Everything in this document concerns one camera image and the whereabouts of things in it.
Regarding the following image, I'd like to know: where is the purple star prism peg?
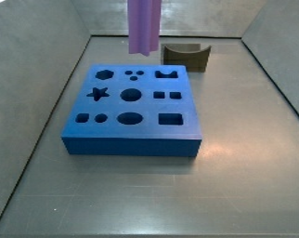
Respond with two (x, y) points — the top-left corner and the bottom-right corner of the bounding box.
(128, 0), (163, 56)

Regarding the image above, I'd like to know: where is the blue shape sorter block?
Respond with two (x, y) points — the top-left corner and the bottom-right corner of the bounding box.
(62, 64), (203, 157)

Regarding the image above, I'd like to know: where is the brown curved notch block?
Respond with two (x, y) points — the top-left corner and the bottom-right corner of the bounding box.
(162, 44), (213, 73)

